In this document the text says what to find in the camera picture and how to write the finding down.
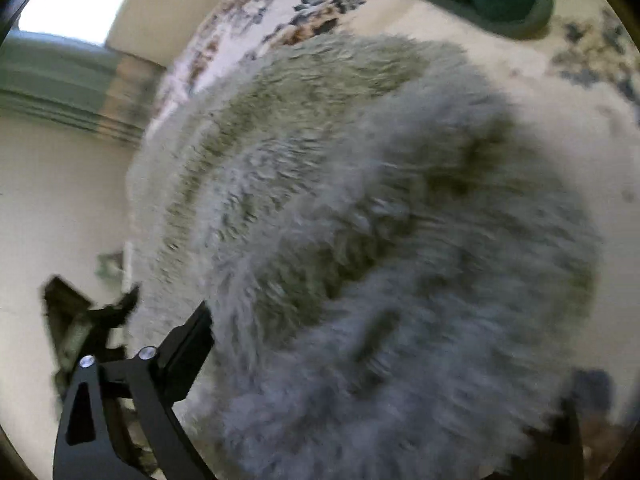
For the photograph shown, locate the grey fleece pants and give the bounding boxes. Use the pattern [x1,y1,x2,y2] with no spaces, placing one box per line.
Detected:
[127,34,599,479]

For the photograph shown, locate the left green curtain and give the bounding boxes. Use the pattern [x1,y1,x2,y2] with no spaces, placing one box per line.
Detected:
[1,29,165,145]

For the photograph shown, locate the floral bed blanket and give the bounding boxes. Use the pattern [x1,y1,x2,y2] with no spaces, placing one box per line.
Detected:
[150,0,639,419]

